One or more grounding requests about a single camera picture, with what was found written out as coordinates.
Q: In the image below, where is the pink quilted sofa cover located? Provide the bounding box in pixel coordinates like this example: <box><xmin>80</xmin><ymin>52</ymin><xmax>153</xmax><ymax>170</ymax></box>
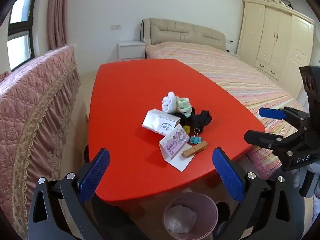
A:
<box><xmin>1</xmin><ymin>46</ymin><xmax>80</xmax><ymax>239</ymax></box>

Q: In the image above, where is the white cardboard box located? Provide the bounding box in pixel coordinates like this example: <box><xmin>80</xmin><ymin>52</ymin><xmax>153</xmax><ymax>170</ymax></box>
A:
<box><xmin>142</xmin><ymin>109</ymin><xmax>180</xmax><ymax>136</ymax></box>

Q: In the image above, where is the light blue binder clip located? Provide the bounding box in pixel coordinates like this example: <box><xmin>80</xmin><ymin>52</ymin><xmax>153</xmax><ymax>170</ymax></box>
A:
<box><xmin>189</xmin><ymin>128</ymin><xmax>202</xmax><ymax>145</ymax></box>

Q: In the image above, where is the pink trash bin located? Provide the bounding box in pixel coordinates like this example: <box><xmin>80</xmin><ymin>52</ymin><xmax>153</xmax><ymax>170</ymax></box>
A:
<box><xmin>163</xmin><ymin>192</ymin><xmax>219</xmax><ymax>239</ymax></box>

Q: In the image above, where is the red table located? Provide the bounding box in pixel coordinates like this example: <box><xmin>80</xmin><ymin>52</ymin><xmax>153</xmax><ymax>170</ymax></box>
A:
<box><xmin>88</xmin><ymin>59</ymin><xmax>265</xmax><ymax>204</ymax></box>

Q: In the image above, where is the wooden clothespin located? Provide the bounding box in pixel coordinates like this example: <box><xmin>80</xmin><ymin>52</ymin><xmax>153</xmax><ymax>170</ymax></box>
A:
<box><xmin>182</xmin><ymin>141</ymin><xmax>208</xmax><ymax>158</ymax></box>

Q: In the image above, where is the beige padded headboard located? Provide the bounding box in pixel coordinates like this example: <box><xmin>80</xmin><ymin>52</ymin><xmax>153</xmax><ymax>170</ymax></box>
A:
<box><xmin>140</xmin><ymin>18</ymin><xmax>226</xmax><ymax>51</ymax></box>

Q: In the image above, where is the wall socket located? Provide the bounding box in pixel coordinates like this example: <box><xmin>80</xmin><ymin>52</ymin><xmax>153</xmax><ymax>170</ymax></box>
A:
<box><xmin>110</xmin><ymin>24</ymin><xmax>121</xmax><ymax>30</ymax></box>

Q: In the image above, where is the yellow tape measure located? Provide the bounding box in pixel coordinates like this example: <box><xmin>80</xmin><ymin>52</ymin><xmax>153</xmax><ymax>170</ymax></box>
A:
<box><xmin>183</xmin><ymin>125</ymin><xmax>190</xmax><ymax>134</ymax></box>

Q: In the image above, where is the window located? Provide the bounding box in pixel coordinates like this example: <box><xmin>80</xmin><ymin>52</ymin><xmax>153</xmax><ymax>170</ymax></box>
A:
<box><xmin>7</xmin><ymin>0</ymin><xmax>35</xmax><ymax>71</ymax></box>

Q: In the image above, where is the bed with striped sheet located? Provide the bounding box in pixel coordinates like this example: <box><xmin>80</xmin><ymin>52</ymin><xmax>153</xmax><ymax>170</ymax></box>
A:
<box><xmin>145</xmin><ymin>41</ymin><xmax>304</xmax><ymax>181</ymax></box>

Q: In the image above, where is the green white sock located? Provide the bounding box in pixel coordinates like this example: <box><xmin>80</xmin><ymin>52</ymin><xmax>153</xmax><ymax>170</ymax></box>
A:
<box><xmin>176</xmin><ymin>96</ymin><xmax>192</xmax><ymax>118</ymax></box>

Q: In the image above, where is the pink curtain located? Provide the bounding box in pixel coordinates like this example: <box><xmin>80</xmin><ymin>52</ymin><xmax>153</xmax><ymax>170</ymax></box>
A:
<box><xmin>47</xmin><ymin>0</ymin><xmax>67</xmax><ymax>50</ymax></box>

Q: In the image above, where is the pink greeting card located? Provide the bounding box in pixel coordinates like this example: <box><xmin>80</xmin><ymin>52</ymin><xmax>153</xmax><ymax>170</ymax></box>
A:
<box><xmin>159</xmin><ymin>126</ymin><xmax>194</xmax><ymax>172</ymax></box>

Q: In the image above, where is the white nightstand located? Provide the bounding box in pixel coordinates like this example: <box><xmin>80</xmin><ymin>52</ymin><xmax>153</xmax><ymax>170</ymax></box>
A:
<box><xmin>118</xmin><ymin>41</ymin><xmax>145</xmax><ymax>61</ymax></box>

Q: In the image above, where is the cream wardrobe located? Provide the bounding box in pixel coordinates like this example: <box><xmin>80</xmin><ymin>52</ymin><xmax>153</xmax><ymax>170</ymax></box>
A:
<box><xmin>236</xmin><ymin>0</ymin><xmax>315</xmax><ymax>98</ymax></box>

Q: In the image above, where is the black cloth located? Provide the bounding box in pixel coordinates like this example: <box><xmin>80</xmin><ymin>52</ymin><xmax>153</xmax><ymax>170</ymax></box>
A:
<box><xmin>174</xmin><ymin>107</ymin><xmax>212</xmax><ymax>133</ymax></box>

